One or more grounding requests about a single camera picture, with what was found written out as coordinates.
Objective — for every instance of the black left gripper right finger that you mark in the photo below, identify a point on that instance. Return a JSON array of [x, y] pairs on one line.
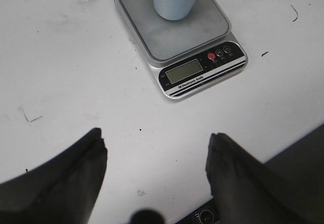
[[246, 191]]

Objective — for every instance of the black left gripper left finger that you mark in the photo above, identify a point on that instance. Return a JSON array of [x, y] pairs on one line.
[[62, 190]]

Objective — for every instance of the silver electronic kitchen scale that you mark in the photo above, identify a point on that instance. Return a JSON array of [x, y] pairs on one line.
[[189, 55]]

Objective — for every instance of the black device at table edge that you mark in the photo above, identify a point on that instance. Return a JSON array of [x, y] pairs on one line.
[[205, 214]]

